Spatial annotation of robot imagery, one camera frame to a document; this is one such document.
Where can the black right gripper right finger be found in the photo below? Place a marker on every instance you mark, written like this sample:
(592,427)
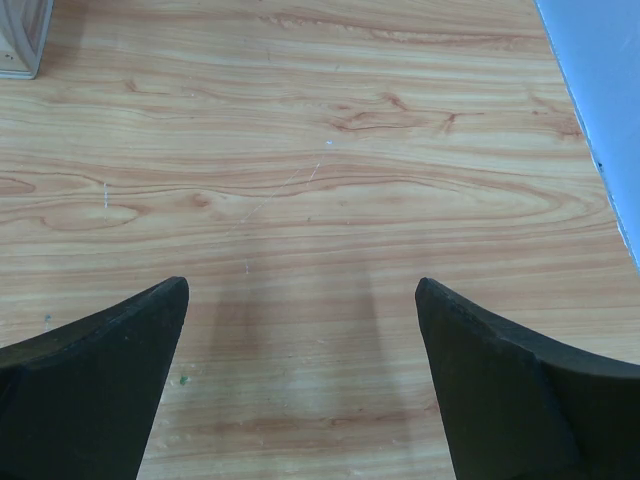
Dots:
(516,404)

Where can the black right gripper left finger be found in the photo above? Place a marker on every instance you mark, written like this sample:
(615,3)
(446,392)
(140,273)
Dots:
(79,401)

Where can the wooden clothes rack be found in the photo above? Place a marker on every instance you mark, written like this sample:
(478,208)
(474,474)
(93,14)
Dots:
(24,28)

